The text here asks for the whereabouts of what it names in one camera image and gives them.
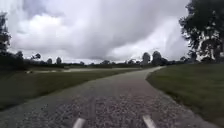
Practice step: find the distant row of trees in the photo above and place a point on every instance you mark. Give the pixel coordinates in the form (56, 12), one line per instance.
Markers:
(100, 62)

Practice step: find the pale water pond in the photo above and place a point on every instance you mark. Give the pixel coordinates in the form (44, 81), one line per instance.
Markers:
(83, 70)

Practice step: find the grey gravel path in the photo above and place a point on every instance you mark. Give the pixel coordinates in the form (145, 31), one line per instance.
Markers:
(113, 96)

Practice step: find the robot's own part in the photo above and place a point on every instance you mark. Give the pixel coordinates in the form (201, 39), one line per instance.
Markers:
(78, 123)
(149, 122)

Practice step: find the grass slope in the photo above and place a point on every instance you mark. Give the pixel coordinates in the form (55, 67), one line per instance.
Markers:
(193, 83)

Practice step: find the grass field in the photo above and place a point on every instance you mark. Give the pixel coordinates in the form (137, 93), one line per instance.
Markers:
(30, 85)

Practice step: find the large dark tree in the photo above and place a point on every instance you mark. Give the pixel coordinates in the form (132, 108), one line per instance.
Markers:
(206, 26)

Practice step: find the dark tree at edge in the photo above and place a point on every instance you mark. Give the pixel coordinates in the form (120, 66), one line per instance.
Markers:
(3, 36)

